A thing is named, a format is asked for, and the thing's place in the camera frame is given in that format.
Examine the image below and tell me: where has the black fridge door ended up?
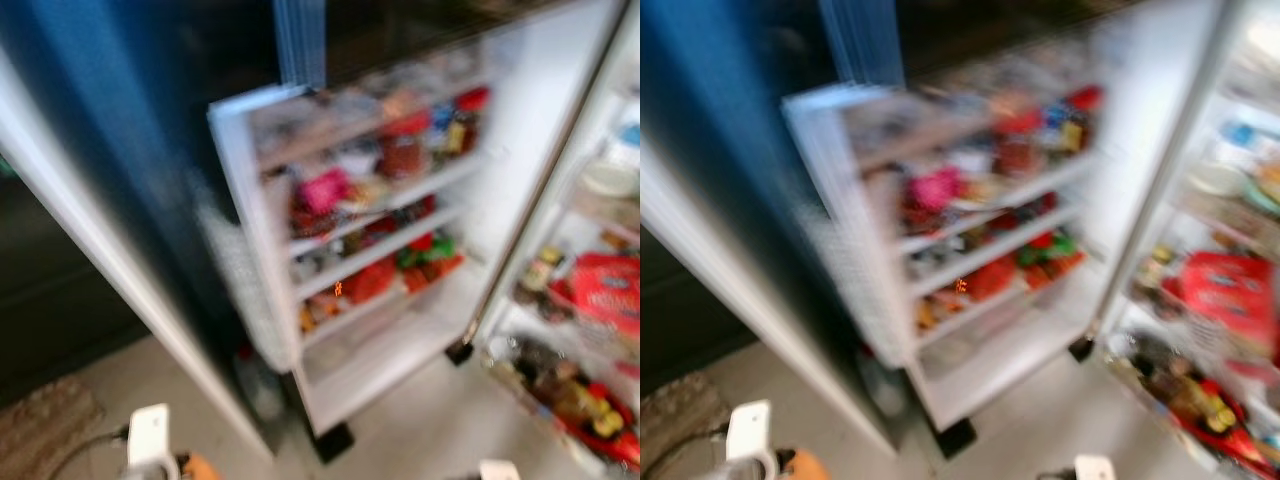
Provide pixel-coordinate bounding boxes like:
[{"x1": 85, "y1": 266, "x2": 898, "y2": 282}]
[
  {"x1": 782, "y1": 0, "x2": 1226, "y2": 433},
  {"x1": 207, "y1": 0, "x2": 631, "y2": 438}
]

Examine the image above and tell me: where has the brown woven door mat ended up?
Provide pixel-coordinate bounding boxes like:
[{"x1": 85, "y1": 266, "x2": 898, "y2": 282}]
[
  {"x1": 0, "y1": 375, "x2": 106, "y2": 480},
  {"x1": 640, "y1": 372, "x2": 731, "y2": 471}
]

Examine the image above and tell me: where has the flat red packet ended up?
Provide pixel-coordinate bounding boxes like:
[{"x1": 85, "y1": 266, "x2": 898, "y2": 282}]
[
  {"x1": 1175, "y1": 405, "x2": 1280, "y2": 477},
  {"x1": 565, "y1": 405, "x2": 641, "y2": 471}
]

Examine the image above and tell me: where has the dark low cabinet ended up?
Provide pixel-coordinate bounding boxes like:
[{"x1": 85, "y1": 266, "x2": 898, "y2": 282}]
[
  {"x1": 640, "y1": 225, "x2": 761, "y2": 396},
  {"x1": 0, "y1": 165, "x2": 151, "y2": 406}
]

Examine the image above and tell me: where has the white side panel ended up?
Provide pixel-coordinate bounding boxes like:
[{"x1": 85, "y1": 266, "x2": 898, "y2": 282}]
[
  {"x1": 0, "y1": 50, "x2": 276, "y2": 461},
  {"x1": 640, "y1": 150, "x2": 896, "y2": 456}
]

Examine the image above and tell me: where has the bubble wrap sheet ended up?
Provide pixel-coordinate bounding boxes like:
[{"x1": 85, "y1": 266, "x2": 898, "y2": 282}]
[
  {"x1": 195, "y1": 200, "x2": 291, "y2": 371},
  {"x1": 800, "y1": 210, "x2": 901, "y2": 366}
]

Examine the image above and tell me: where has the brown sauce bottle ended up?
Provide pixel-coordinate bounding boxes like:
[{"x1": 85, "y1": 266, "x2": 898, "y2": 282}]
[
  {"x1": 535, "y1": 365, "x2": 591, "y2": 426},
  {"x1": 1150, "y1": 362, "x2": 1211, "y2": 426}
]

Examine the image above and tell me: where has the large red food package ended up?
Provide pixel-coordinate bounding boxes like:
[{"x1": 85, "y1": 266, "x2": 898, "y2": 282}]
[
  {"x1": 570, "y1": 252, "x2": 641, "y2": 336},
  {"x1": 1180, "y1": 250, "x2": 1276, "y2": 341}
]

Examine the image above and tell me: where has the red pouch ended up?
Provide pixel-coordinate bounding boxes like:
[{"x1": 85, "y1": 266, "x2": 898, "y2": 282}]
[
  {"x1": 345, "y1": 258, "x2": 399, "y2": 304},
  {"x1": 965, "y1": 255, "x2": 1019, "y2": 301}
]

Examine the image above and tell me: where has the pink packet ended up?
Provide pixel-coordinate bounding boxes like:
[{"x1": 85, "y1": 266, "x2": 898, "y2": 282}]
[
  {"x1": 908, "y1": 165, "x2": 966, "y2": 211},
  {"x1": 298, "y1": 168, "x2": 353, "y2": 216}
]

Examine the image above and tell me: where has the yellow-lidded jar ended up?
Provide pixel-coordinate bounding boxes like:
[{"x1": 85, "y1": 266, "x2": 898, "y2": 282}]
[
  {"x1": 1135, "y1": 245, "x2": 1178, "y2": 301},
  {"x1": 515, "y1": 245, "x2": 566, "y2": 306}
]

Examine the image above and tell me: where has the green red snack packet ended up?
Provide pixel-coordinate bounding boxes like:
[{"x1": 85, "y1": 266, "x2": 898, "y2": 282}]
[
  {"x1": 1018, "y1": 230, "x2": 1086, "y2": 286},
  {"x1": 398, "y1": 232, "x2": 464, "y2": 289}
]

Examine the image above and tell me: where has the white bowl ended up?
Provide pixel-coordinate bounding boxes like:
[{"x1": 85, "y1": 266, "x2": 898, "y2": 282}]
[
  {"x1": 1190, "y1": 160, "x2": 1251, "y2": 199},
  {"x1": 580, "y1": 155, "x2": 641, "y2": 199}
]

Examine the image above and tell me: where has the tall black glossy cabinet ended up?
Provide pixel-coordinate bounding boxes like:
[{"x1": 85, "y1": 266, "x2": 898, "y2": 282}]
[
  {"x1": 0, "y1": 0, "x2": 331, "y2": 456},
  {"x1": 640, "y1": 0, "x2": 901, "y2": 451}
]

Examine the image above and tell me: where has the red-lidded jar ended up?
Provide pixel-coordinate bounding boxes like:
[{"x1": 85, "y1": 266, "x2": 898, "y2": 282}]
[
  {"x1": 378, "y1": 110, "x2": 433, "y2": 181},
  {"x1": 990, "y1": 108, "x2": 1046, "y2": 179}
]

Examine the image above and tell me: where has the red-capped bottle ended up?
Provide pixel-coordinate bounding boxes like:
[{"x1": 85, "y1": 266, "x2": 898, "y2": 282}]
[
  {"x1": 450, "y1": 88, "x2": 491, "y2": 151},
  {"x1": 1062, "y1": 86, "x2": 1103, "y2": 149}
]

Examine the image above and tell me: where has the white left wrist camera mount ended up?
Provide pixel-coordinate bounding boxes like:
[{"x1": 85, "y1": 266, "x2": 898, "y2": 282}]
[
  {"x1": 726, "y1": 400, "x2": 773, "y2": 469},
  {"x1": 127, "y1": 403, "x2": 172, "y2": 471}
]

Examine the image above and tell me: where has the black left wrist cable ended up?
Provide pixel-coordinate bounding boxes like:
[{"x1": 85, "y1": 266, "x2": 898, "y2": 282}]
[
  {"x1": 645, "y1": 428, "x2": 731, "y2": 480},
  {"x1": 48, "y1": 428, "x2": 133, "y2": 480}
]

